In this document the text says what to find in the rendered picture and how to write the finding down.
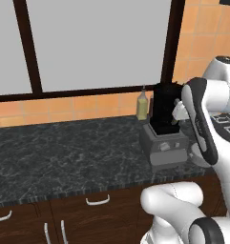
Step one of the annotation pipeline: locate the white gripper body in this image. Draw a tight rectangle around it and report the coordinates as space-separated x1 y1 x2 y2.
171 97 191 122

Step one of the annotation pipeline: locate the grey blender with black jar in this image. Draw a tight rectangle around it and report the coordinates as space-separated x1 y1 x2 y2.
138 82 190 169

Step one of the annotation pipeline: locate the yellowish glass bottle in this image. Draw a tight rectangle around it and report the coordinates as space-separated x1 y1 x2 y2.
136 85 150 122

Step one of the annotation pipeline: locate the dark wood drawer front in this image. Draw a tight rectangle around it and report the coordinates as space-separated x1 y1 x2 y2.
49 187 150 223
0 201 52 230

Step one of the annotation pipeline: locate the dark wood cupboard door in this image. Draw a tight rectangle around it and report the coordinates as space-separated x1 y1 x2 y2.
0 222 55 244
52 215 154 244

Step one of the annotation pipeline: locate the white curved drawer handle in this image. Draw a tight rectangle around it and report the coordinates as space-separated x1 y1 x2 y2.
0 210 13 224
85 193 112 207

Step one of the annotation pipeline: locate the dark brown window frame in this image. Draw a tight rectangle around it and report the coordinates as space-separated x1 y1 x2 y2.
0 0 187 103

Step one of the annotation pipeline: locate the white cupboard door handle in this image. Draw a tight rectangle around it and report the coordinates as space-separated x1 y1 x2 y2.
60 219 70 244
43 222 52 244

